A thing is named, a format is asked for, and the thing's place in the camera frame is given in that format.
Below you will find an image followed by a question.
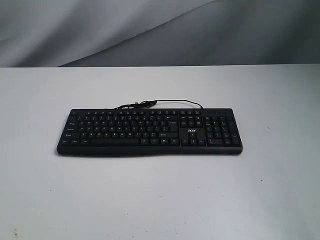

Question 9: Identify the black Acer keyboard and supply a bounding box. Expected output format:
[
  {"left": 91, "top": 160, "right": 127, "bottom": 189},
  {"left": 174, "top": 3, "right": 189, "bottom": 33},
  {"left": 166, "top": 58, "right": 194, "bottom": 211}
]
[{"left": 57, "top": 108, "right": 243, "bottom": 156}]

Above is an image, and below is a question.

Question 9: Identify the grey backdrop cloth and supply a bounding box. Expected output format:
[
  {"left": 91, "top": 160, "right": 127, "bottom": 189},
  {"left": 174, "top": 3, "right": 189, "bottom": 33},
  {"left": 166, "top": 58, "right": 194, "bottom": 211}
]
[{"left": 0, "top": 0, "right": 320, "bottom": 67}]

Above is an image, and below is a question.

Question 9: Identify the black keyboard cable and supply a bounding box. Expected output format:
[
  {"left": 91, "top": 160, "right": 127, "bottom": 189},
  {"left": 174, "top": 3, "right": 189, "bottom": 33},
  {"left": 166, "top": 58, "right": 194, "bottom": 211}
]
[{"left": 112, "top": 99, "right": 204, "bottom": 111}]

